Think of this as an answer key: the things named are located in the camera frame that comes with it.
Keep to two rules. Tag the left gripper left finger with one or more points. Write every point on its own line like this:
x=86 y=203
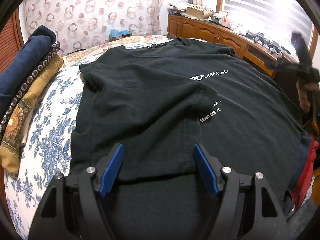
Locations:
x=71 y=208

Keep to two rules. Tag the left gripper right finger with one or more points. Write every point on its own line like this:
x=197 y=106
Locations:
x=247 y=208

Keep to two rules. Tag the black printed t-shirt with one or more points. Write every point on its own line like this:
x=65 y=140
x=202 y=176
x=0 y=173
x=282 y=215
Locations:
x=159 y=102

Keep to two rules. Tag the person's right hand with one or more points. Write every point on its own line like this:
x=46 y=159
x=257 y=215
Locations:
x=303 y=89

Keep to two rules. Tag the blue floral white sheet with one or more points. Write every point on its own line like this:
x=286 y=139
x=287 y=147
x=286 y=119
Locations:
x=47 y=150

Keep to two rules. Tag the zebra window blind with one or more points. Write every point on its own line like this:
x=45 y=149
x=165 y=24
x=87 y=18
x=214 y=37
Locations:
x=276 y=19

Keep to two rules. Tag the folded mustard sunflower cloth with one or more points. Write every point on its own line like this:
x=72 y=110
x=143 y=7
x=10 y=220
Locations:
x=18 y=124

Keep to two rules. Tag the cardboard box on cabinet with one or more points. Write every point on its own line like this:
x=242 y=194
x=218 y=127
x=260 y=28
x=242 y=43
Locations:
x=199 y=13

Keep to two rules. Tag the wooden sideboard cabinet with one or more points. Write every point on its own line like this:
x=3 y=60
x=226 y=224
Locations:
x=254 y=53

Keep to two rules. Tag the floral fabric pile on cabinet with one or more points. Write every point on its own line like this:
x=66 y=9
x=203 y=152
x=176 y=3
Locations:
x=180 y=7

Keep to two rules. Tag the pink floral cream blanket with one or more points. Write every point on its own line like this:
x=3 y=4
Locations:
x=132 y=42

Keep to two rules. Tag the folded navy blue garment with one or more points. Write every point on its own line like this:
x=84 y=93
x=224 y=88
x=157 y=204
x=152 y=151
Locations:
x=36 y=47

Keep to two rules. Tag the folded black patterned garment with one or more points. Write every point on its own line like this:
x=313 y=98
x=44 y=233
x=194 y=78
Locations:
x=26 y=83

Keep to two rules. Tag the red-brown louvered wardrobe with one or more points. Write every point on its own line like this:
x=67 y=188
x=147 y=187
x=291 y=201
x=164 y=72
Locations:
x=11 y=40

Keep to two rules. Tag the small box with blue cloth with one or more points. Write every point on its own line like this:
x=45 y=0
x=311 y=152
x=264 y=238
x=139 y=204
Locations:
x=118 y=34

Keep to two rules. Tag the pink circle patterned curtain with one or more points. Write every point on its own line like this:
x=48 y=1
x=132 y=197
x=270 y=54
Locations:
x=80 y=24

